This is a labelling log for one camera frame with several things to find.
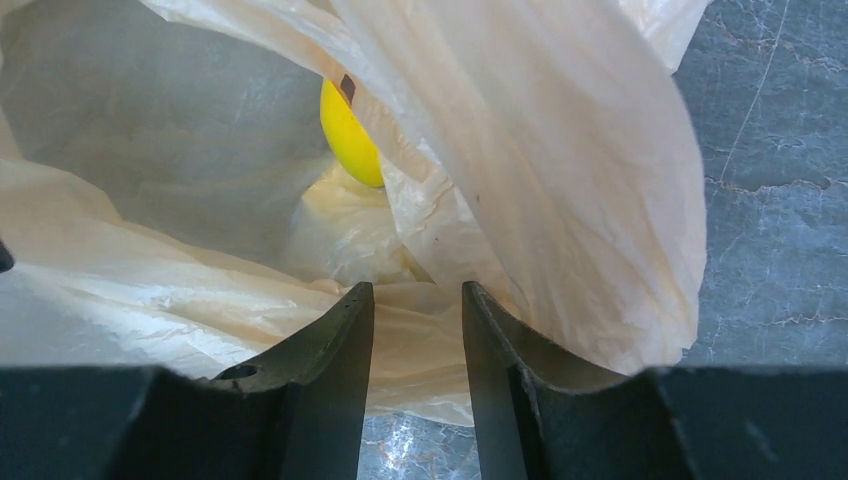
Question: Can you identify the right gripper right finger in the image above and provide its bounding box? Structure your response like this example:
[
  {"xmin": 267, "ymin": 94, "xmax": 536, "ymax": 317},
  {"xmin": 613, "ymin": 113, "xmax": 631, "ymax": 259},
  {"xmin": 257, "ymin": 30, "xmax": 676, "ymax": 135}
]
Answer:
[{"xmin": 462, "ymin": 282, "xmax": 847, "ymax": 479}]

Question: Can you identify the translucent orange plastic bag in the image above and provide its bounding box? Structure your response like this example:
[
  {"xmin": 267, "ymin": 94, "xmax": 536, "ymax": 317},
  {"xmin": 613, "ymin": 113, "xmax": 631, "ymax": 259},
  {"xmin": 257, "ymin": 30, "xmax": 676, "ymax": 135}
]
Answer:
[{"xmin": 1, "ymin": 1, "xmax": 707, "ymax": 426}]

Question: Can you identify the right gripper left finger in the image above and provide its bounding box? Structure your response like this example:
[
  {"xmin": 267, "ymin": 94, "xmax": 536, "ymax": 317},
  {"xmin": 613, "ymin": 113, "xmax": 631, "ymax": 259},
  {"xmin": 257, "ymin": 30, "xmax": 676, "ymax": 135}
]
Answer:
[{"xmin": 1, "ymin": 282, "xmax": 375, "ymax": 479}]

